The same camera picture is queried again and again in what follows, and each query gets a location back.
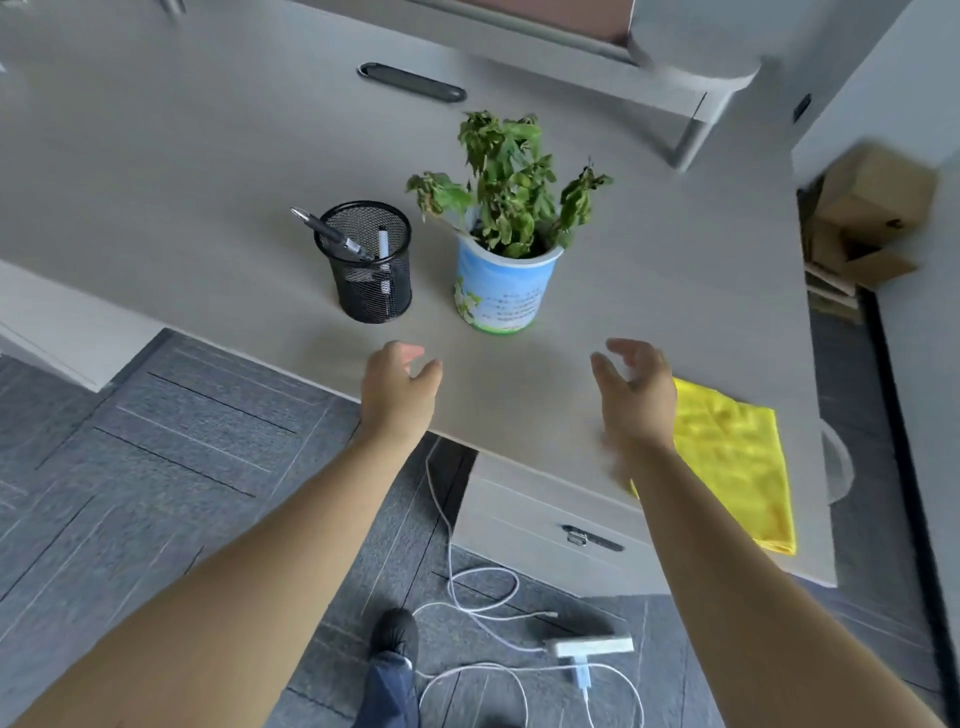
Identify grey rounded appliance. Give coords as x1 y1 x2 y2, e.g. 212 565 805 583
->
625 0 764 93

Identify white side cabinet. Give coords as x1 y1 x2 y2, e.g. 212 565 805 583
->
0 258 168 393

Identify person's blue trouser leg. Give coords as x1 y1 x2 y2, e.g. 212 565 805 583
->
352 651 422 728

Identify flat cardboard pieces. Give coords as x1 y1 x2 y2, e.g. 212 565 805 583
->
802 262 862 325

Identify person's right forearm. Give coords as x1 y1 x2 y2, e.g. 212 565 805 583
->
611 438 948 728

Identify person's left forearm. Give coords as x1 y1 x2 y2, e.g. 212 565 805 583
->
11 429 430 728

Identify yellow cloth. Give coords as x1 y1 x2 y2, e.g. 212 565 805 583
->
630 377 798 557

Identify person's black shoe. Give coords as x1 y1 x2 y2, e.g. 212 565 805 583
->
369 607 420 667

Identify person's left hand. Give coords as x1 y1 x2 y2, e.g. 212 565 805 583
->
358 341 444 453

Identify person's right hand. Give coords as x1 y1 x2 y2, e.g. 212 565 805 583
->
589 337 680 456

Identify green plant in blue-white pot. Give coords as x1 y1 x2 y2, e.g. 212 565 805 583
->
406 110 614 336

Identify black drawer handle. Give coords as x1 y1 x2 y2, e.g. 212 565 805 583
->
561 525 626 554

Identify thin white charging cable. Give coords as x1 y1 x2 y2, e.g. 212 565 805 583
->
414 663 646 728

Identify white power strip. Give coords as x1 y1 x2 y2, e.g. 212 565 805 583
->
544 636 636 660

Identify white round container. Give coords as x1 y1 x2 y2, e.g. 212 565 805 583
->
819 417 857 506

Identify black oval cable grommet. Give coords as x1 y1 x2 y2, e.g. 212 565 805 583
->
356 61 468 104

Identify black pen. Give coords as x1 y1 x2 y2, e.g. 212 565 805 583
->
290 207 375 264

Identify long white cable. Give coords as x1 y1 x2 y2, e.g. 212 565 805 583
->
411 448 561 655

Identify large cardboard box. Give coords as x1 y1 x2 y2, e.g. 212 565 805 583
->
813 141 940 247

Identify grey desk shelf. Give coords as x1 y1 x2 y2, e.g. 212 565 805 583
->
292 0 735 174

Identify black mesh pen holder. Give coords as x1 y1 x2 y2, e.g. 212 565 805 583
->
315 200 414 325

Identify grey drawer cabinet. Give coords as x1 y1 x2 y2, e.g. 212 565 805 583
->
451 452 672 599

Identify open cardboard box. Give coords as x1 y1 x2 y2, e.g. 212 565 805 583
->
801 219 921 291

